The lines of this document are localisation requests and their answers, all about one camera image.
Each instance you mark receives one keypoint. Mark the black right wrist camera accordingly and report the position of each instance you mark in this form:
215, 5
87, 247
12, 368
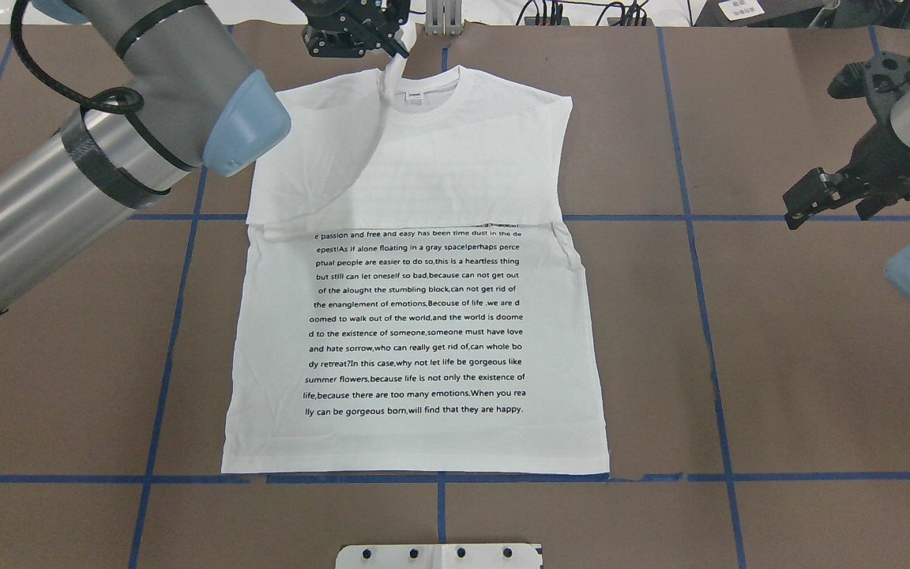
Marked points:
884, 73

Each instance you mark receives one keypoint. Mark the aluminium frame post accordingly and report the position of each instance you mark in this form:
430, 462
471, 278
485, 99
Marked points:
443, 17

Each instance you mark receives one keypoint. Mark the white long-sleeve printed shirt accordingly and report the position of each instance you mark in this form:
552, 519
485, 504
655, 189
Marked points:
412, 298

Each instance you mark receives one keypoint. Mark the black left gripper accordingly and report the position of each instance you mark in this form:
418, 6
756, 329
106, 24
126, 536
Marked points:
342, 34

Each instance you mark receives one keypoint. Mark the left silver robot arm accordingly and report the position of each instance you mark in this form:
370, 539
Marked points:
194, 100

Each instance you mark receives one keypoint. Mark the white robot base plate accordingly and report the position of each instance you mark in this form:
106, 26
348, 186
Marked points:
469, 555

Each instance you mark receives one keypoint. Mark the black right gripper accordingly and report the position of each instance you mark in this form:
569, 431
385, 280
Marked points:
892, 160

